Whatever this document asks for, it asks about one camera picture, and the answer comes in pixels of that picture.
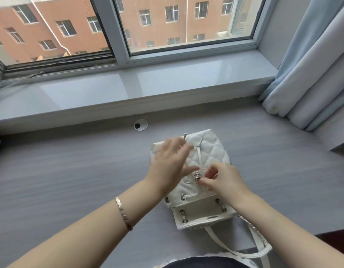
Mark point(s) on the person's left hand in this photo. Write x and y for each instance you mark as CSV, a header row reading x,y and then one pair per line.
x,y
169,170

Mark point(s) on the person's right hand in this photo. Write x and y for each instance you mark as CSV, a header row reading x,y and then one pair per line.
x,y
230,184

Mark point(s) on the white quilted backpack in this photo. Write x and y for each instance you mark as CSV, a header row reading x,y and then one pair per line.
x,y
211,147

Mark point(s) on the small round tape roll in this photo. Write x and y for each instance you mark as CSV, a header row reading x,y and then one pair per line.
x,y
144,126

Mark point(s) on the person's left forearm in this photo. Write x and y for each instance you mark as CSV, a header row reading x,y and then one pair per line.
x,y
82,234

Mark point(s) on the person's right forearm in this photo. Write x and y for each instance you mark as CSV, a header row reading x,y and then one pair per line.
x,y
294,237

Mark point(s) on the grey wooden desk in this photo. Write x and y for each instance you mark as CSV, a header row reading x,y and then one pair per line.
x,y
49,170

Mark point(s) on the white window sill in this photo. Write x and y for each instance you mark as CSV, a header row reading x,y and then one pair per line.
x,y
105,92

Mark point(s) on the grey side board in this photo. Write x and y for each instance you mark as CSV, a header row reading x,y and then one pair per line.
x,y
336,131

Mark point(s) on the pale blue curtain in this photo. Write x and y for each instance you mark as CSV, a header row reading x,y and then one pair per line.
x,y
308,72

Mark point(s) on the brick apartment building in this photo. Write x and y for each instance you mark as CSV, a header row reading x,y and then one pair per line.
x,y
155,27

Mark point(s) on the white window frame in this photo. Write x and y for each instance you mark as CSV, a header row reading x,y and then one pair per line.
x,y
116,39

